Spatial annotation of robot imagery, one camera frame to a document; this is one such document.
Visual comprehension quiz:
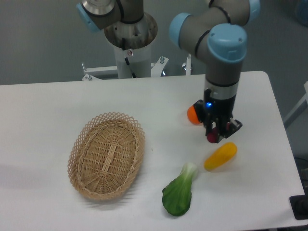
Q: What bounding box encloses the yellow mango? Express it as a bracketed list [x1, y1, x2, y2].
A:
[204, 142, 237, 171]

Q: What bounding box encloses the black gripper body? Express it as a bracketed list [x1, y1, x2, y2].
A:
[194, 89, 236, 129]

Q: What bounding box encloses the woven wicker basket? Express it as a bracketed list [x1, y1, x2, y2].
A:
[68, 112, 145, 201]

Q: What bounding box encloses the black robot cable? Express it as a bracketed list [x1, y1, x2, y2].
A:
[121, 38, 137, 79]

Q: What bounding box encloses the black device at table edge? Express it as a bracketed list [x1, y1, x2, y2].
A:
[289, 195, 308, 220]

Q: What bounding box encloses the white furniture leg right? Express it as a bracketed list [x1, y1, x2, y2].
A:
[283, 82, 308, 128]

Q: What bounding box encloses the orange tangerine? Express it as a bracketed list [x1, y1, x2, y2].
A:
[187, 105, 201, 125]

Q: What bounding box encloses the white metal base frame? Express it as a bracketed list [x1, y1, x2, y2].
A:
[80, 54, 193, 81]

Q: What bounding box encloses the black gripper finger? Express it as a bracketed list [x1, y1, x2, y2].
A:
[205, 113, 216, 136]
[216, 117, 243, 143]

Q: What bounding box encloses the green bok choy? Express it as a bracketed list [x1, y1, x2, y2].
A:
[162, 162, 198, 217]

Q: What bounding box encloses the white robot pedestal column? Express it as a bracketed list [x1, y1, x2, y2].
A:
[104, 13, 158, 67]

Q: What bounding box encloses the purple sweet potato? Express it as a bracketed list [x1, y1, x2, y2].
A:
[206, 127, 219, 143]

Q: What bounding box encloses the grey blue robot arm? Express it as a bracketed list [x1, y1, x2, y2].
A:
[77, 0, 260, 143]

